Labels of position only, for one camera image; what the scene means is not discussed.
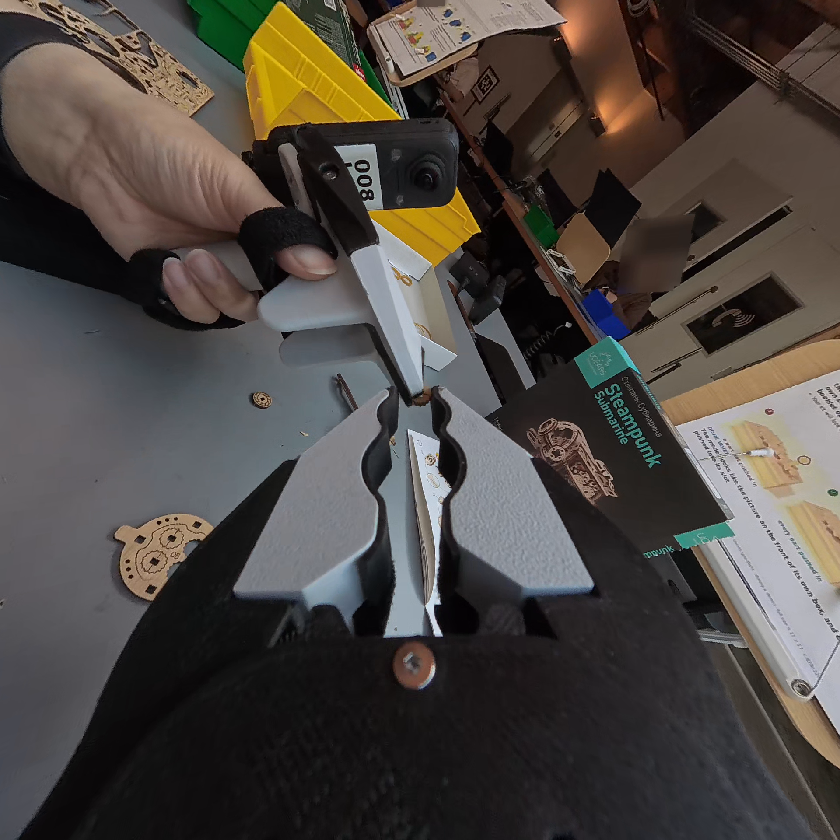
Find person's left hand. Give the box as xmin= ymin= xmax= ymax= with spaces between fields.
xmin=0 ymin=59 xmax=340 ymax=324

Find green plastic bin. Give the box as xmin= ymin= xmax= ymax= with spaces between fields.
xmin=187 ymin=0 xmax=277 ymax=70

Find black power adapter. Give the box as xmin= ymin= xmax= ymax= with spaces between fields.
xmin=449 ymin=252 xmax=508 ymax=326

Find small green bin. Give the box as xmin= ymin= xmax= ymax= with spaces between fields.
xmin=521 ymin=205 xmax=560 ymax=247

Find white instruction booklet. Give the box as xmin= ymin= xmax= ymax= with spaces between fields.
xmin=384 ymin=430 xmax=455 ymax=637

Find yellow rubber bands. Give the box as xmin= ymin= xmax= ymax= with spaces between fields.
xmin=392 ymin=264 xmax=432 ymax=340

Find laser-cut wooden parts sheet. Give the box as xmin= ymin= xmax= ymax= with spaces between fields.
xmin=20 ymin=0 xmax=215 ymax=118

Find tan chair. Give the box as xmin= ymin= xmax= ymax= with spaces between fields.
xmin=556 ymin=213 xmax=611 ymax=283

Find white cardboard tray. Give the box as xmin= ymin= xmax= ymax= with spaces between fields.
xmin=377 ymin=223 xmax=458 ymax=373

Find black model kit box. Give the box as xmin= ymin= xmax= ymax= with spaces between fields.
xmin=486 ymin=336 xmax=736 ymax=564

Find dark green carton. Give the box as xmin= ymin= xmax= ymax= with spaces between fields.
xmin=283 ymin=0 xmax=363 ymax=74

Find yellow plastic bin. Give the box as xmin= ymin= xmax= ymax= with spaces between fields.
xmin=243 ymin=1 xmax=482 ymax=266

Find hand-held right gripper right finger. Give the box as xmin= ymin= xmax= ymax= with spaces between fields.
xmin=430 ymin=386 xmax=596 ymax=603

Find printed instruction sheet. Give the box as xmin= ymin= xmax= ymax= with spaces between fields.
xmin=367 ymin=0 xmax=567 ymax=78

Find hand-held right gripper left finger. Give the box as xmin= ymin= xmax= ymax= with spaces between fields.
xmin=233 ymin=386 xmax=401 ymax=637

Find round wooden plate part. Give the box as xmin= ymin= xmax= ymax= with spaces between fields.
xmin=113 ymin=514 xmax=215 ymax=602

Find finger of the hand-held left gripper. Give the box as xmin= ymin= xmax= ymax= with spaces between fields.
xmin=350 ymin=243 xmax=426 ymax=404

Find blue plastic bin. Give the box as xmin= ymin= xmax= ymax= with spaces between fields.
xmin=581 ymin=289 xmax=634 ymax=342

